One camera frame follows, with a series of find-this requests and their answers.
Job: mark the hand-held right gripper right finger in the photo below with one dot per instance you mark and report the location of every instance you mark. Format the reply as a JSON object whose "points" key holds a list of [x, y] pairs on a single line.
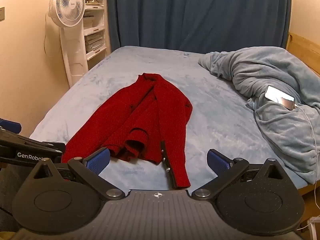
{"points": [[217, 162]]}

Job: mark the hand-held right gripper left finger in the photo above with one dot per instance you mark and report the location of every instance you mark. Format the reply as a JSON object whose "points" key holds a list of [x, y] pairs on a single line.
{"points": [[100, 160]]}

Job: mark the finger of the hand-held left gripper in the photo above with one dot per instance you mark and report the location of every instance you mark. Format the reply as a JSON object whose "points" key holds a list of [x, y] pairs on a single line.
{"points": [[10, 126]]}

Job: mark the red knit sweater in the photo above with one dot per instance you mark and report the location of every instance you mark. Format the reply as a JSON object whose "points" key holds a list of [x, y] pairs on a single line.
{"points": [[140, 115]]}

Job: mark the light blue bed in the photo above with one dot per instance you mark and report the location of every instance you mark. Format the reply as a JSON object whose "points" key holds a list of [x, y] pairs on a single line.
{"points": [[215, 132]]}

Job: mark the smartphone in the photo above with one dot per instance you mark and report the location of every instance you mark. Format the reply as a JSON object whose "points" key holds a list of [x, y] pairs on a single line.
{"points": [[279, 97]]}

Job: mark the grey-blue fleece blanket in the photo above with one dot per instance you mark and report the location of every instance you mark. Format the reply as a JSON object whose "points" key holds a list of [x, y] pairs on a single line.
{"points": [[280, 75]]}

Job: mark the stack of books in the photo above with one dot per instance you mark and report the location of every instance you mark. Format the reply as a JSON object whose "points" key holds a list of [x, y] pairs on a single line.
{"points": [[93, 41]]}

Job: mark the white shelf unit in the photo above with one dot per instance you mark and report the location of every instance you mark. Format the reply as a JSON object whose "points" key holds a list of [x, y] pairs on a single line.
{"points": [[97, 30]]}

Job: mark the white standing fan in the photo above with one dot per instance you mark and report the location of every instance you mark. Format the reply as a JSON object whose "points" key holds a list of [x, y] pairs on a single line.
{"points": [[66, 6]]}

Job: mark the dark blue curtain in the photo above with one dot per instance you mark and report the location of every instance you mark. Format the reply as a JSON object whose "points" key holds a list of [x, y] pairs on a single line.
{"points": [[200, 12]]}

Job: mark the wall switch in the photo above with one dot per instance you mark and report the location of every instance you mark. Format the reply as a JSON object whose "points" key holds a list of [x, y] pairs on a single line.
{"points": [[2, 14]]}

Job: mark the wooden bed frame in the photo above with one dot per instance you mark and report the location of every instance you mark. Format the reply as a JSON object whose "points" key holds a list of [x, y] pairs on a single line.
{"points": [[303, 47]]}

